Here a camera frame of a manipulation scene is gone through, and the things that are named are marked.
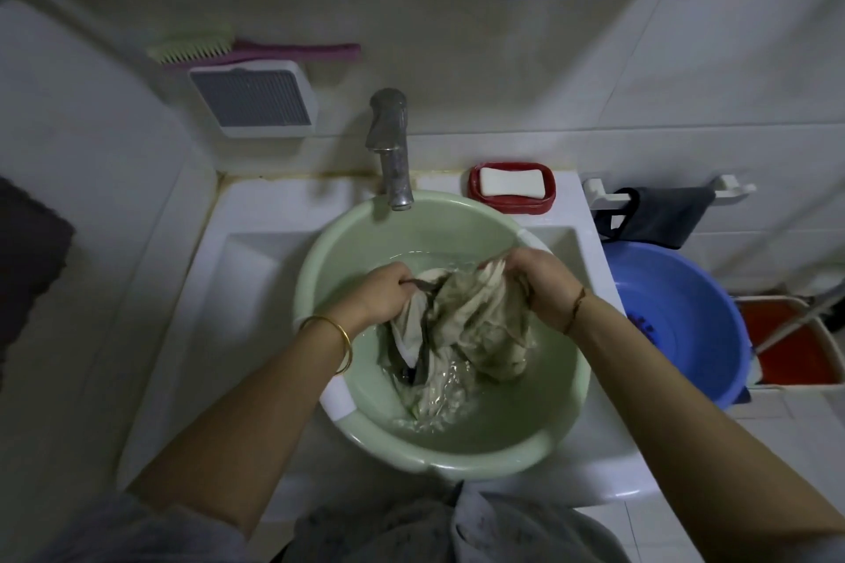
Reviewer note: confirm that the person's grey patterned shirt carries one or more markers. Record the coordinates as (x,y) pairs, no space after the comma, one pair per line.
(396,529)

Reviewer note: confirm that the dark grey cloth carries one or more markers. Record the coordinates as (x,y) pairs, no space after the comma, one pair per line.
(667,216)

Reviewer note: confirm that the person's left forearm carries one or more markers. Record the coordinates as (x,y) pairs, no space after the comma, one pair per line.
(251,424)

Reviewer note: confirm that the blue plastic basin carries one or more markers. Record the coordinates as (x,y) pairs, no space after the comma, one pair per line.
(686,312)

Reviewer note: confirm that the red bucket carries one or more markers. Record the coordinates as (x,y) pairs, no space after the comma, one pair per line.
(792,364)

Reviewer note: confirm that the light green plastic basin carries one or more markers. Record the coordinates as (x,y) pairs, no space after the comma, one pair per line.
(528,411)

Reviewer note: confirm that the person's right hand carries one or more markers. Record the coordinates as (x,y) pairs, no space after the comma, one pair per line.
(548,285)

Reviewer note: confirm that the person's left hand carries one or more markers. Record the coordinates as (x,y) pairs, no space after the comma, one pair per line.
(373,302)

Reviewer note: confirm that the white soap bar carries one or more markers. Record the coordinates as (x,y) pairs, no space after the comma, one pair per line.
(513,181)

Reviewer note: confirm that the cream leaf-patterned clothes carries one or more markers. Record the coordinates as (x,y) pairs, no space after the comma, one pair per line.
(462,318)

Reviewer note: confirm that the green and pink scrub brush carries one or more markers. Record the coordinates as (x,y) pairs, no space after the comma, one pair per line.
(297,51)

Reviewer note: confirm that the person's right forearm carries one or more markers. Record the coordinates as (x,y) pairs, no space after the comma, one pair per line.
(680,424)

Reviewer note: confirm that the white wall box grey ribbed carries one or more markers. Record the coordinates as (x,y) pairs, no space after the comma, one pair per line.
(254,97)

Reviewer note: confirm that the dark purple towel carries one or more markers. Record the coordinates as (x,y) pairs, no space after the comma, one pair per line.
(26,266)

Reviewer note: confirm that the gold bangle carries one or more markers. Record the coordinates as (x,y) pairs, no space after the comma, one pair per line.
(340,331)

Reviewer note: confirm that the metal faucet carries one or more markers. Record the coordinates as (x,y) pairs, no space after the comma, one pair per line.
(395,173)

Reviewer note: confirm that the white ceramic sink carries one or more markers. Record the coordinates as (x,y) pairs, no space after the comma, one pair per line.
(244,292)

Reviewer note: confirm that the red soap dish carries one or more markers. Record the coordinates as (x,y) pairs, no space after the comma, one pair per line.
(508,205)

